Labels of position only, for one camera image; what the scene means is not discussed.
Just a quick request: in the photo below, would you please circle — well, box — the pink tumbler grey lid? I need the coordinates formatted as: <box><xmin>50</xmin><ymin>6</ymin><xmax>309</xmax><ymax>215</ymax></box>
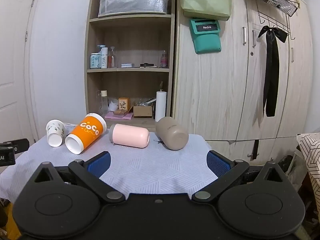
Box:
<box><xmin>108</xmin><ymin>124</ymin><xmax>150</xmax><ymax>148</ymax></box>

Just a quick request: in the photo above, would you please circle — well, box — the orange CoCo paper cup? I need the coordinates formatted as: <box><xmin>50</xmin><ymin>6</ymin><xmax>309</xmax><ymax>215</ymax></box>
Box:
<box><xmin>65</xmin><ymin>113</ymin><xmax>107</xmax><ymax>154</ymax></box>

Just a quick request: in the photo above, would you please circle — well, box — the small white floral paper cup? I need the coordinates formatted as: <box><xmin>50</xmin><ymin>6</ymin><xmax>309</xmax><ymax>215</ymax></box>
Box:
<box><xmin>46</xmin><ymin>119</ymin><xmax>66</xmax><ymax>147</ymax></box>

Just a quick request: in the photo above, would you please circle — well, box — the pink flat box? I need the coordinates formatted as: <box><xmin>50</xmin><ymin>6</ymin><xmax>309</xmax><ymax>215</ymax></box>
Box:
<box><xmin>105</xmin><ymin>112</ymin><xmax>133</xmax><ymax>120</ymax></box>

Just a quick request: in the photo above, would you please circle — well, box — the light grey patterned tablecloth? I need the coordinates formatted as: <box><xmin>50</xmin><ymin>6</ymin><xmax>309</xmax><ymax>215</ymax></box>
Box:
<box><xmin>1</xmin><ymin>132</ymin><xmax>217</xmax><ymax>202</ymax></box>

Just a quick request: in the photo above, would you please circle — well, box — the clear bottle cream cap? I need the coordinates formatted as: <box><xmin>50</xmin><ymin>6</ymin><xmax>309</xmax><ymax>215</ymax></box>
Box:
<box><xmin>100</xmin><ymin>90</ymin><xmax>108</xmax><ymax>118</ymax></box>

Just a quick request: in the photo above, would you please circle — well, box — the taupe tumbler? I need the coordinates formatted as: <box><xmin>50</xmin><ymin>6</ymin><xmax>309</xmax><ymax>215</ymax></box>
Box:
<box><xmin>156</xmin><ymin>116</ymin><xmax>189</xmax><ymax>151</ymax></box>

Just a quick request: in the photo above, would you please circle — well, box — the light wood wardrobe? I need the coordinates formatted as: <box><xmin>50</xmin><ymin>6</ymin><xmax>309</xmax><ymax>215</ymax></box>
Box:
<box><xmin>174</xmin><ymin>0</ymin><xmax>313</xmax><ymax>164</ymax></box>

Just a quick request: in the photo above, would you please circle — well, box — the orange wooden decor block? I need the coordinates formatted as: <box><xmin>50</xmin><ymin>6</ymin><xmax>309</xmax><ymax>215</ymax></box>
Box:
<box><xmin>118</xmin><ymin>98</ymin><xmax>131</xmax><ymax>111</ymax></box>

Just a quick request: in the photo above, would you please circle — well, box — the small cardboard box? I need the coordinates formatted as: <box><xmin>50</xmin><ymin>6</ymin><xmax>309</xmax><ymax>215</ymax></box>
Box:
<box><xmin>133</xmin><ymin>105</ymin><xmax>153</xmax><ymax>118</ymax></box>

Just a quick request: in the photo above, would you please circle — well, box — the geometric patterned fabric bag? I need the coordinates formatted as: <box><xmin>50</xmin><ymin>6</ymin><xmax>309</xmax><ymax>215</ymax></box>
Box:
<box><xmin>297</xmin><ymin>133</ymin><xmax>320</xmax><ymax>217</ymax></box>

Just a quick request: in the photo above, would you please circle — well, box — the white paper towel roll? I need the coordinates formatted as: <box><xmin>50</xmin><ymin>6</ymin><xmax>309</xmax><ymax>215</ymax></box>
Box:
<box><xmin>155</xmin><ymin>91</ymin><xmax>167</xmax><ymax>122</ymax></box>

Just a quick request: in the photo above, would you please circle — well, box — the teal can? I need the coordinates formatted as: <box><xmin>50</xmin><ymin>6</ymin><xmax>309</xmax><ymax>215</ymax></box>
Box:
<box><xmin>89</xmin><ymin>53</ymin><xmax>101</xmax><ymax>69</ymax></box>

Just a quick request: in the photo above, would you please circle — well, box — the clear small red bottle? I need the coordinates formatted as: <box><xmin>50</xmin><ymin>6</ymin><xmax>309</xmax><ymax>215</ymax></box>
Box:
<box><xmin>107</xmin><ymin>46</ymin><xmax>116</xmax><ymax>68</ymax></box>

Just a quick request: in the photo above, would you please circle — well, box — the white WIGI bottle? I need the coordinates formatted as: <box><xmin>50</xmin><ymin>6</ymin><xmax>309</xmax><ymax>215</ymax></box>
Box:
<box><xmin>100</xmin><ymin>47</ymin><xmax>108</xmax><ymax>69</ymax></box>

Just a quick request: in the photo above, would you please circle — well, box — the pink small bottle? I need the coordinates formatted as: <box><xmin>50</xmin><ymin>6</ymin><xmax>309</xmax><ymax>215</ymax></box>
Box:
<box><xmin>160</xmin><ymin>50</ymin><xmax>168</xmax><ymax>68</ymax></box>

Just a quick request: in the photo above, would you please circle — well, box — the wooden open shelf unit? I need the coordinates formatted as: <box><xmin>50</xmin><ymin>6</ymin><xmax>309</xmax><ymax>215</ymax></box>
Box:
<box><xmin>85</xmin><ymin>0</ymin><xmax>176</xmax><ymax>116</ymax></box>

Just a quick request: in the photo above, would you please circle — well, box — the teal Redmi pouch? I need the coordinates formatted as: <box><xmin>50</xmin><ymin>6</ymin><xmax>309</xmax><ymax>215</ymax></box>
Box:
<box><xmin>189</xmin><ymin>18</ymin><xmax>221</xmax><ymax>54</ymax></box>

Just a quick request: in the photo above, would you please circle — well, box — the black ribbon bow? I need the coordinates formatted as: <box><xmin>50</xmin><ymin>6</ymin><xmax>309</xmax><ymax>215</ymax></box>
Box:
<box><xmin>258</xmin><ymin>25</ymin><xmax>287</xmax><ymax>117</ymax></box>

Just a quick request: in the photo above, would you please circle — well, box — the white door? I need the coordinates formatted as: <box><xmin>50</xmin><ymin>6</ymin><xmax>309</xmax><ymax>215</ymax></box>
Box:
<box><xmin>1</xmin><ymin>0</ymin><xmax>38</xmax><ymax>144</ymax></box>

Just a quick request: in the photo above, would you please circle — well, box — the green fabric pouch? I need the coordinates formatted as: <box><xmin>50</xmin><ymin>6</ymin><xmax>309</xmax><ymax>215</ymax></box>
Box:
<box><xmin>180</xmin><ymin>0</ymin><xmax>232</xmax><ymax>21</ymax></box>

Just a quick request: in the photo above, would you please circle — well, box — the plastic wrapped grey box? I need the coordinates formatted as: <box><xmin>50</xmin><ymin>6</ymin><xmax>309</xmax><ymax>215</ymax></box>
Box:
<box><xmin>98</xmin><ymin>0</ymin><xmax>168</xmax><ymax>17</ymax></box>

